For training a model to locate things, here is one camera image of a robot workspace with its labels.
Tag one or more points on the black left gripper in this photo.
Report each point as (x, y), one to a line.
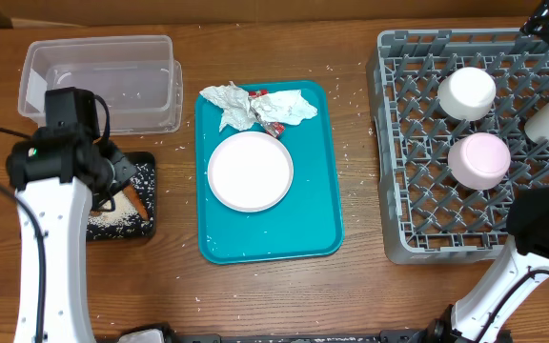
(125, 171)

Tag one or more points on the orange carrot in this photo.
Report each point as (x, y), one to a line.
(136, 202)

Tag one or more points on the white ceramic bowl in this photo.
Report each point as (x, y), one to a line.
(467, 94)

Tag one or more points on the pink bowl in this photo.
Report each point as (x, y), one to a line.
(479, 161)

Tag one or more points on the white tissue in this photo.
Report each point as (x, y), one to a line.
(235, 105)

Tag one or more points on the large white plate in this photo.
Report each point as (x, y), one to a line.
(250, 171)

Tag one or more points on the red snack wrapper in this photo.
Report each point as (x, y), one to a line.
(274, 129)

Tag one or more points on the white napkin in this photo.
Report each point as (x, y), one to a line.
(285, 107)

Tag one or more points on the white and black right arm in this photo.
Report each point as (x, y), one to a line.
(520, 268)

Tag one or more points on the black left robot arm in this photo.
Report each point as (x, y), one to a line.
(53, 216)

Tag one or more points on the pile of white rice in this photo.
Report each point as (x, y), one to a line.
(123, 215)

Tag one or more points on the black plastic tray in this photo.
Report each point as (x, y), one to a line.
(144, 182)

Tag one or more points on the clear plastic storage bin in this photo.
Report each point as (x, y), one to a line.
(136, 75)

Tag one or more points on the grey plastic dish rack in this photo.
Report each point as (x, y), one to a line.
(427, 216)

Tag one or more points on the teal plastic tray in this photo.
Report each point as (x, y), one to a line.
(307, 221)

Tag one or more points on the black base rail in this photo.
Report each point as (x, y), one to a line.
(162, 332)

